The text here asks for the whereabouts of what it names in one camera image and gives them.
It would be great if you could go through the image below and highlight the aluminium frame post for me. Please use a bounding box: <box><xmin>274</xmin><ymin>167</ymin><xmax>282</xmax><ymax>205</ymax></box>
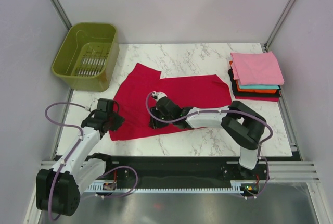
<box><xmin>261</xmin><ymin>0</ymin><xmax>297</xmax><ymax>53</ymax></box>
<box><xmin>36</xmin><ymin>0</ymin><xmax>72</xmax><ymax>28</ymax></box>

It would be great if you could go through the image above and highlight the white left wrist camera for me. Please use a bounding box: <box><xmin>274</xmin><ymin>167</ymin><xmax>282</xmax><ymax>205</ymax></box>
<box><xmin>85</xmin><ymin>99</ymin><xmax>98</xmax><ymax>112</ymax></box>

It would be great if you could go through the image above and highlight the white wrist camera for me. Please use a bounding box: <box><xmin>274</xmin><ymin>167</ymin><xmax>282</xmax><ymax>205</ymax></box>
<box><xmin>151</xmin><ymin>91</ymin><xmax>168</xmax><ymax>102</ymax></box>
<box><xmin>85</xmin><ymin>99</ymin><xmax>98</xmax><ymax>112</ymax></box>

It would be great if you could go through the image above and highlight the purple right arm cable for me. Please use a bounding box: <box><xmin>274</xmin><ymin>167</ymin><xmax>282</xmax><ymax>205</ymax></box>
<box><xmin>145</xmin><ymin>91</ymin><xmax>274</xmax><ymax>200</ymax></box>

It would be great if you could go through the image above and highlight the aluminium frame post right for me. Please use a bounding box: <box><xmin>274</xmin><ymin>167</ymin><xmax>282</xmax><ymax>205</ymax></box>
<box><xmin>261</xmin><ymin>0</ymin><xmax>297</xmax><ymax>53</ymax></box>

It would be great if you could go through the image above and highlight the magenta folded t shirt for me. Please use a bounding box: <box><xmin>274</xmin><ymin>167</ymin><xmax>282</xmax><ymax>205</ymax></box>
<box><xmin>235</xmin><ymin>96</ymin><xmax>279</xmax><ymax>102</ymax></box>

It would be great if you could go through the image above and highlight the olive green plastic basket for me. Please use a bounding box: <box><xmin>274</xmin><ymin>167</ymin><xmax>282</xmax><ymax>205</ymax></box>
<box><xmin>52</xmin><ymin>22</ymin><xmax>120</xmax><ymax>92</ymax></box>

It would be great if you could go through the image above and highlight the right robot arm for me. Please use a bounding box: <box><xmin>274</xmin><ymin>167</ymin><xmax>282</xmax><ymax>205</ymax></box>
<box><xmin>146</xmin><ymin>92</ymin><xmax>266</xmax><ymax>179</ymax></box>

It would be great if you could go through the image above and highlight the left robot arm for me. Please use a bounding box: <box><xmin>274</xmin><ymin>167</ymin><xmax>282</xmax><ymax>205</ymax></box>
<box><xmin>36</xmin><ymin>98</ymin><xmax>124</xmax><ymax>216</ymax></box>

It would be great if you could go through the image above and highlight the red t shirt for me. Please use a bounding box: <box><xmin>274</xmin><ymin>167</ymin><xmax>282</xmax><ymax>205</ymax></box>
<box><xmin>109</xmin><ymin>63</ymin><xmax>232</xmax><ymax>141</ymax></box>

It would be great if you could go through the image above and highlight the aluminium frame post left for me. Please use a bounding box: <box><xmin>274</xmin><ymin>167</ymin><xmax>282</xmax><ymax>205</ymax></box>
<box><xmin>36</xmin><ymin>0</ymin><xmax>72</xmax><ymax>28</ymax></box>

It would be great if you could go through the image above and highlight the pink folded t shirt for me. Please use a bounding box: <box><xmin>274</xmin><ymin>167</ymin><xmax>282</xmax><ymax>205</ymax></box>
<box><xmin>230</xmin><ymin>52</ymin><xmax>285</xmax><ymax>85</ymax></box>

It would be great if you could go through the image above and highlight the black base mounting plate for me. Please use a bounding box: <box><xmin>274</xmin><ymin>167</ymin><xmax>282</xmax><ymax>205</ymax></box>
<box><xmin>88</xmin><ymin>153</ymin><xmax>300</xmax><ymax>187</ymax></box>

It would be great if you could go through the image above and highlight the white slotted cable duct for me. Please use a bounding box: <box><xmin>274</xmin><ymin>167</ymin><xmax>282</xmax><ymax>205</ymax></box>
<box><xmin>85</xmin><ymin>179</ymin><xmax>258</xmax><ymax>193</ymax></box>

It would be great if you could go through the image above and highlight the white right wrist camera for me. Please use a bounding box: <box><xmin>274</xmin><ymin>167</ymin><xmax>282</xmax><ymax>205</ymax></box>
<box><xmin>151</xmin><ymin>91</ymin><xmax>168</xmax><ymax>102</ymax></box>

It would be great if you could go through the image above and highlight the aluminium front rail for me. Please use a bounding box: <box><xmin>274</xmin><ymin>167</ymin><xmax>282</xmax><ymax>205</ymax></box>
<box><xmin>42</xmin><ymin>161</ymin><xmax>318</xmax><ymax>181</ymax></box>

